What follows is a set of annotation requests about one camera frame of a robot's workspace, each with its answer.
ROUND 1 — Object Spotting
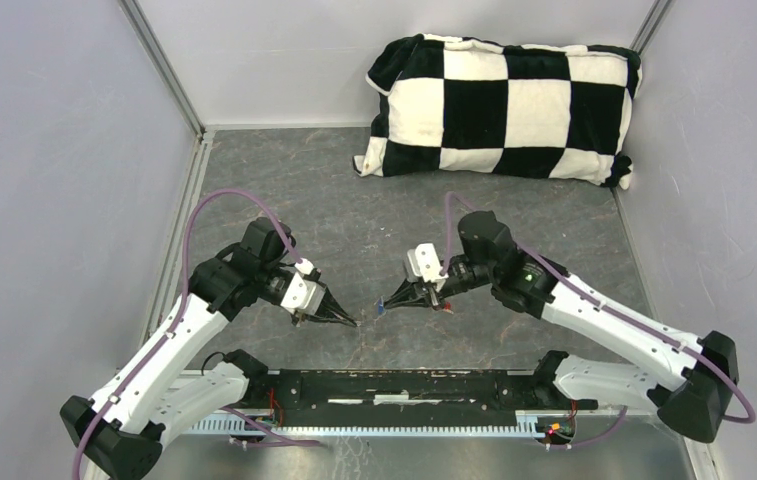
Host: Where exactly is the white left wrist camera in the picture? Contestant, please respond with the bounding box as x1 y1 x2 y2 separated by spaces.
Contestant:
280 259 323 314

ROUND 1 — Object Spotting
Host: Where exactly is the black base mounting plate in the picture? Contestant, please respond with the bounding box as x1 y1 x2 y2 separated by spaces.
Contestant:
236 369 598 427

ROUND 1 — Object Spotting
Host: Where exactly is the black white checkered pillow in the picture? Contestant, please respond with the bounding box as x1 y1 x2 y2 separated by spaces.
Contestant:
353 34 642 189

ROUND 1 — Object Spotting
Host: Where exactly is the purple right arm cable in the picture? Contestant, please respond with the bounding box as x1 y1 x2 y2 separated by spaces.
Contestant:
442 192 757 450

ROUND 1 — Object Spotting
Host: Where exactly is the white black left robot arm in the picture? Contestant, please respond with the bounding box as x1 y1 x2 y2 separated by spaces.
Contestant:
60 217 356 479

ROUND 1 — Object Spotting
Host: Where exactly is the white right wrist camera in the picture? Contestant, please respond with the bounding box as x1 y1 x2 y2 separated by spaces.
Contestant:
404 243 448 292

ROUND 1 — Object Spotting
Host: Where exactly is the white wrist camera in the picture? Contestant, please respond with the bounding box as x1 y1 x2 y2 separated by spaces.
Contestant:
280 259 323 314
404 243 448 292

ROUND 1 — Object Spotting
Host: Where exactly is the white toothed cable duct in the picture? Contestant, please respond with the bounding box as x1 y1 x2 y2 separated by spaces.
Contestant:
185 413 544 439

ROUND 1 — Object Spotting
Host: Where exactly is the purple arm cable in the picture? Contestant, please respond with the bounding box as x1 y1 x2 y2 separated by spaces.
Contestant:
442 192 757 450
71 188 323 480

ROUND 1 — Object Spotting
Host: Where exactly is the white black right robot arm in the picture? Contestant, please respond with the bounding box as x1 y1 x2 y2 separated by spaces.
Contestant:
382 211 739 444

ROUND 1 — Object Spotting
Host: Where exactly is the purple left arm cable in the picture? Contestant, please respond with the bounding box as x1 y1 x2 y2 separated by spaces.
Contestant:
71 188 323 480

